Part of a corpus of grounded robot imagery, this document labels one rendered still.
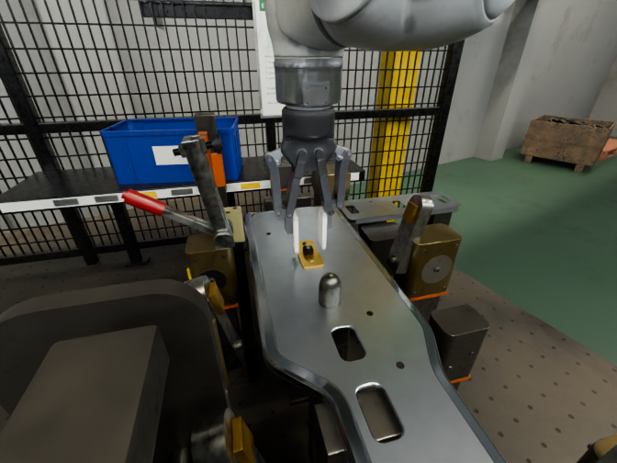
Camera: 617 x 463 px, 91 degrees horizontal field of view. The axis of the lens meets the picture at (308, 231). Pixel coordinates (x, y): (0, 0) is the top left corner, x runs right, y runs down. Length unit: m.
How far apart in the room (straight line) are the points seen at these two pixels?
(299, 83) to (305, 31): 0.06
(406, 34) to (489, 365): 0.73
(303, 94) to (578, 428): 0.78
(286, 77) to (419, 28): 0.19
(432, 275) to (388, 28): 0.41
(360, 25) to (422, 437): 0.36
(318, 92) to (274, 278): 0.28
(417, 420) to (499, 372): 0.51
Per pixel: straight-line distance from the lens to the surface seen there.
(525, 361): 0.91
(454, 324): 0.48
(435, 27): 0.28
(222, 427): 0.24
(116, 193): 0.86
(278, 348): 0.40
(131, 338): 0.18
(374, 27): 0.29
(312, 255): 0.54
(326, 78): 0.42
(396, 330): 0.43
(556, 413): 0.85
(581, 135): 5.26
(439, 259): 0.57
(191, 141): 0.44
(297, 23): 0.39
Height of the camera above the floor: 1.31
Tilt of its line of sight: 30 degrees down
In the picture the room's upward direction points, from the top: straight up
